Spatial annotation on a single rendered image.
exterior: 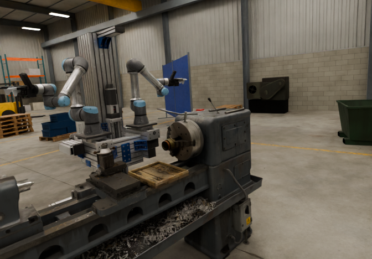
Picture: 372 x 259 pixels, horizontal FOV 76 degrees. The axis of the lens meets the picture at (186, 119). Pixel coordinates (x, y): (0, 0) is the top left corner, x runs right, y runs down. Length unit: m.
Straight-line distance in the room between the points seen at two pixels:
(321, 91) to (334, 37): 2.14
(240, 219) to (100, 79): 1.79
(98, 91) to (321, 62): 10.15
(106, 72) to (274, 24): 10.36
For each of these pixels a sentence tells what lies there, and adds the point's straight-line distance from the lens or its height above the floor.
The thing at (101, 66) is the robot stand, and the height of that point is 1.74.
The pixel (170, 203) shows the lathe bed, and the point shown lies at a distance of 1.79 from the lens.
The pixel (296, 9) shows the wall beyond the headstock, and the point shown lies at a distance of 12.01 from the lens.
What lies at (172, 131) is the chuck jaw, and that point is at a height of 1.16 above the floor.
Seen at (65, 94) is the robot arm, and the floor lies 1.51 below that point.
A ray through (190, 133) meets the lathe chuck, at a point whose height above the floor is 1.16.
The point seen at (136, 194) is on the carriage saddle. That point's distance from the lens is 1.50.
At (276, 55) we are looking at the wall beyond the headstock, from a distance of 11.97.
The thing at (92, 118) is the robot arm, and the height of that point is 1.30.
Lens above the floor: 1.54
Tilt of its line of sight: 9 degrees down
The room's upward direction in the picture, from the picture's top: 4 degrees counter-clockwise
